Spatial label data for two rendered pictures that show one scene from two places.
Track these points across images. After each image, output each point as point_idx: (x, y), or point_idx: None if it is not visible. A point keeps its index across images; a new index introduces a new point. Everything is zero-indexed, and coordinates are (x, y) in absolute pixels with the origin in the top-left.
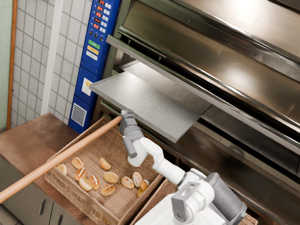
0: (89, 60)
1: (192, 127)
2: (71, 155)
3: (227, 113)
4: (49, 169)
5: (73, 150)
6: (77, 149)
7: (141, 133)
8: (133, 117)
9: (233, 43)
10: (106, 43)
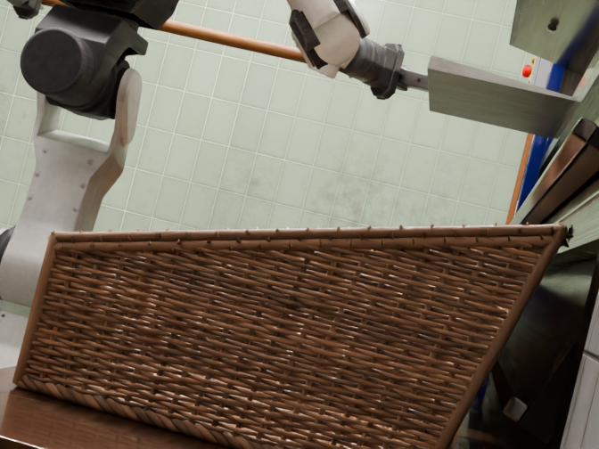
0: (529, 151)
1: (562, 126)
2: (238, 40)
3: None
4: (192, 28)
5: (246, 37)
6: (254, 41)
7: (365, 37)
8: (394, 48)
9: None
10: (550, 87)
